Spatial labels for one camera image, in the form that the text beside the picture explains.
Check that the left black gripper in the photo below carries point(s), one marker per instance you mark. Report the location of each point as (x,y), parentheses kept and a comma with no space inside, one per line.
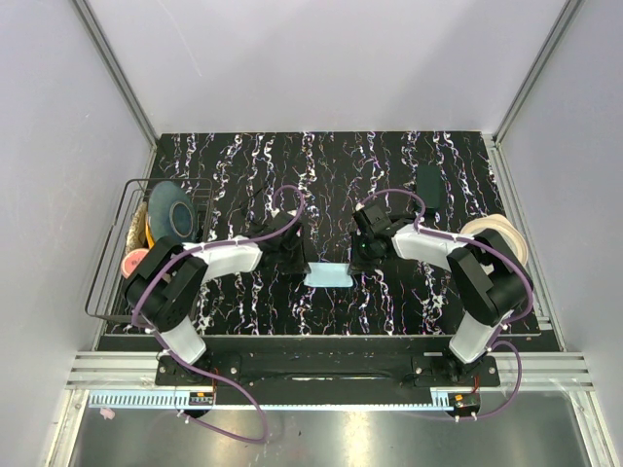
(300,267)

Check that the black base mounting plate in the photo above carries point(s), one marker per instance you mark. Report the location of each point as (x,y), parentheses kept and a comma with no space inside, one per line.
(414,361)

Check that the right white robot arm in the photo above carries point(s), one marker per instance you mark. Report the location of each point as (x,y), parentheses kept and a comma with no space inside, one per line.
(492,283)

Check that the yellow plate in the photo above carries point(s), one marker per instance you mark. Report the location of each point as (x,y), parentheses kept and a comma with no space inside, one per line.
(149,237)

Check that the black wire dish rack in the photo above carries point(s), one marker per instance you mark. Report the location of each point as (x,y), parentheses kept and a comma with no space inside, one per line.
(105,300)

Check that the woven beige plate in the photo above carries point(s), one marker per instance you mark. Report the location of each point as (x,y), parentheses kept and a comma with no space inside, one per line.
(136,237)

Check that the pink patterned cup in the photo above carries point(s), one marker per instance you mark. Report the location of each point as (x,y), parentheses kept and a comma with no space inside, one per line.
(131,261)

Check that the blue ceramic plate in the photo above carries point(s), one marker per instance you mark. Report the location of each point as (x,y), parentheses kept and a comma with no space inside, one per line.
(170,212)

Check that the light blue cloth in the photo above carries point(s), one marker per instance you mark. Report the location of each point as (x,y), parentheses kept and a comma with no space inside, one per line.
(328,275)

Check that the dark green glasses case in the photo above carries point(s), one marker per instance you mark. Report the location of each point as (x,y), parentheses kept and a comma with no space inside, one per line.
(429,187)

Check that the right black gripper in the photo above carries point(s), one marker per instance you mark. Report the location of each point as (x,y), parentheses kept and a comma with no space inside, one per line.
(357,265)

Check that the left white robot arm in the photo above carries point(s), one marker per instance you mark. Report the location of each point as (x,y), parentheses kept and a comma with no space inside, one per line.
(163,286)

